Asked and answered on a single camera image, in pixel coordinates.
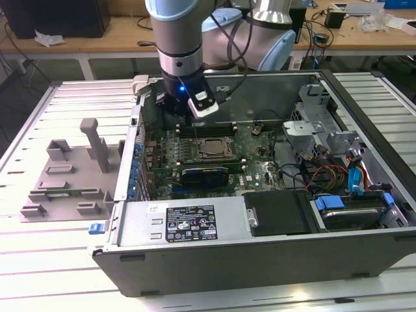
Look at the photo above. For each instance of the thin metal locking lever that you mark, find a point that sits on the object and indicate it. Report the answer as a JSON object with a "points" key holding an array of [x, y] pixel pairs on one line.
{"points": [[195, 139]]}

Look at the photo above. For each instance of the silver green CPU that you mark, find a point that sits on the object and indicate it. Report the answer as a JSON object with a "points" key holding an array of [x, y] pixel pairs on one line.
{"points": [[214, 148]]}

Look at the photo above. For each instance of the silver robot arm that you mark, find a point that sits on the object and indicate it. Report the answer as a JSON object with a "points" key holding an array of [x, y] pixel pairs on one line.
{"points": [[177, 29]]}

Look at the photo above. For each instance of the CPU socket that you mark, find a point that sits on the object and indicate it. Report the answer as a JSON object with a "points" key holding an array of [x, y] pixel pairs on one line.
{"points": [[199, 156]]}

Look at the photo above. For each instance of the white plastic corner block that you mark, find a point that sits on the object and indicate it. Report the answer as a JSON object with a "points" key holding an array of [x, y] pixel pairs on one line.
{"points": [[141, 83]]}

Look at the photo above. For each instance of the RAM slot with white clips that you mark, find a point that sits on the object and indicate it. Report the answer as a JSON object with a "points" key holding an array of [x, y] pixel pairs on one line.
{"points": [[187, 161], [214, 131], [214, 125]]}

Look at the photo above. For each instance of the wooden desk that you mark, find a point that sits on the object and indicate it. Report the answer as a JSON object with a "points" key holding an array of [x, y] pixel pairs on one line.
{"points": [[97, 44]]}

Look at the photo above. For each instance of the silver coin battery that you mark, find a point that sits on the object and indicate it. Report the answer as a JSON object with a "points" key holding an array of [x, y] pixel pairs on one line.
{"points": [[256, 128]]}

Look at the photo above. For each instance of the black graphics card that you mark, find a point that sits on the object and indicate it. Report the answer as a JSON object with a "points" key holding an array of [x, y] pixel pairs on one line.
{"points": [[204, 177]]}

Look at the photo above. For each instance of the blue expansion slot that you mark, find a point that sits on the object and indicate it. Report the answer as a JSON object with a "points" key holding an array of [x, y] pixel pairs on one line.
{"points": [[177, 188]]}

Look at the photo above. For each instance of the green motherboard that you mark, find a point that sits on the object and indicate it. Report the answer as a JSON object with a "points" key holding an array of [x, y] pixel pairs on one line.
{"points": [[256, 169]]}

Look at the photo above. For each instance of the silver drive cage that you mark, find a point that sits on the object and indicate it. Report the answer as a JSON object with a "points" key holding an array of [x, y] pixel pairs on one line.
{"points": [[302, 126]]}

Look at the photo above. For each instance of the white crumpled paper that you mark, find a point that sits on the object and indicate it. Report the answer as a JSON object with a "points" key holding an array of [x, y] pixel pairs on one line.
{"points": [[48, 38]]}

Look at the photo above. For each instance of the black computer tower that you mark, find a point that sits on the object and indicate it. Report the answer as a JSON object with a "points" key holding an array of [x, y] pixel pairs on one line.
{"points": [[58, 16]]}

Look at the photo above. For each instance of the silver power supply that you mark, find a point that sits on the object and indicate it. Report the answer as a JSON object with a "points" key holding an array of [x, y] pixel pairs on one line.
{"points": [[136, 224]]}

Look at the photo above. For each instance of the green RAM stick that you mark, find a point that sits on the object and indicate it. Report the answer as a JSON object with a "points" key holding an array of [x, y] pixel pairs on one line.
{"points": [[74, 192]]}

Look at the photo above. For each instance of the grey parts rack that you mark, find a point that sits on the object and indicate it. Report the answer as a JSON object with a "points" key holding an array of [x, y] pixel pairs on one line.
{"points": [[65, 195]]}

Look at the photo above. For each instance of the small black adapter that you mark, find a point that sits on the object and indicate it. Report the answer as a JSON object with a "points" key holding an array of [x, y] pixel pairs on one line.
{"points": [[321, 37]]}

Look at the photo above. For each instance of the black plastic shroud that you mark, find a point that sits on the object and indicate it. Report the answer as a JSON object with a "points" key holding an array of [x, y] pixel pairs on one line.
{"points": [[279, 211]]}

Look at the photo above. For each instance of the blue plastic latch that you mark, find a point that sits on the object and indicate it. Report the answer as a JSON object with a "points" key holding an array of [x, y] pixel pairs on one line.
{"points": [[94, 228]]}

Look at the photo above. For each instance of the black power adapter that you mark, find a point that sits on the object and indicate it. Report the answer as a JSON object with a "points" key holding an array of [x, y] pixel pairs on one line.
{"points": [[334, 19]]}

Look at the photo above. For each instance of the black silver PC case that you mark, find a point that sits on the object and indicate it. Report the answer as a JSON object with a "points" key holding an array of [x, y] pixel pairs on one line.
{"points": [[227, 266]]}

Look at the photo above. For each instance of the clear plastic bag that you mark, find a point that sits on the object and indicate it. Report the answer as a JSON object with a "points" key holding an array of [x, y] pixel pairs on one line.
{"points": [[373, 19]]}

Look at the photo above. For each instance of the hard disk in blue carrier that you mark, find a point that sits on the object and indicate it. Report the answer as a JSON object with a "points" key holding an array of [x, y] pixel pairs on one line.
{"points": [[351, 217]]}

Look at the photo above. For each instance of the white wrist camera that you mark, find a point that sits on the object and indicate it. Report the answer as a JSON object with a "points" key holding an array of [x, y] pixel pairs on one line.
{"points": [[203, 105]]}

